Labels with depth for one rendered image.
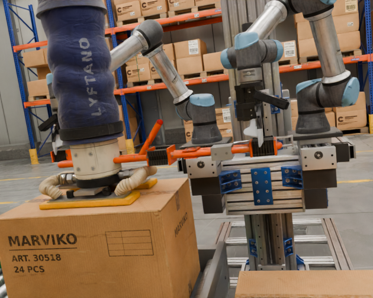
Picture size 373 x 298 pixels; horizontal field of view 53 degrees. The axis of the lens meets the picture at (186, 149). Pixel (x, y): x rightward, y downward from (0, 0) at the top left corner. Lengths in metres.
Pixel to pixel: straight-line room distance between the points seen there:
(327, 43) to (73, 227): 1.16
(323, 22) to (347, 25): 6.96
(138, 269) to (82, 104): 0.56
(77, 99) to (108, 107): 0.10
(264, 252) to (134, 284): 0.93
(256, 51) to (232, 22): 0.76
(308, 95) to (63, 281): 1.22
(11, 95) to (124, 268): 11.29
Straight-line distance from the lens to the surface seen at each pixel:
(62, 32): 1.32
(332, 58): 1.62
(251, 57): 1.19
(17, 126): 12.35
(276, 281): 1.53
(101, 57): 1.32
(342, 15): 8.57
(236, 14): 1.95
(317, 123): 1.73
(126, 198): 1.23
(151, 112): 10.18
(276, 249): 2.02
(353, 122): 8.55
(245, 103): 1.21
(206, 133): 1.76
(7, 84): 12.43
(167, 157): 1.25
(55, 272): 1.37
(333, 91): 1.66
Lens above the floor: 1.28
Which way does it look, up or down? 8 degrees down
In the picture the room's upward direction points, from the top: 7 degrees counter-clockwise
